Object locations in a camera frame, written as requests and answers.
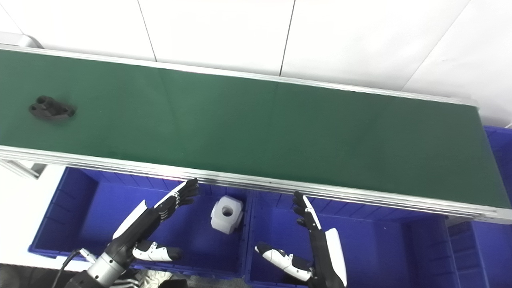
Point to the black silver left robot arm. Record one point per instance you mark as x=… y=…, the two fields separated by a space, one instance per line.
x=102 y=272

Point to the aluminium conveyor support leg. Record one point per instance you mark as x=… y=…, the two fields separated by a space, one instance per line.
x=22 y=168

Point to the grey conveyor end housing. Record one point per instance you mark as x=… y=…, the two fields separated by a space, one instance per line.
x=20 y=40

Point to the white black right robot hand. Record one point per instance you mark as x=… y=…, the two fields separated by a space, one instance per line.
x=324 y=248

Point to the white block part with hole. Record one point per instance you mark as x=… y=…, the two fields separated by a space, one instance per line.
x=227 y=214

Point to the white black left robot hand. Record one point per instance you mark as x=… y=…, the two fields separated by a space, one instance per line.
x=138 y=234

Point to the green conveyor belt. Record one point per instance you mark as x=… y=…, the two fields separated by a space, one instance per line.
x=256 y=132

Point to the black flange part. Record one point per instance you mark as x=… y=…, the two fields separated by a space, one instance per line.
x=51 y=108

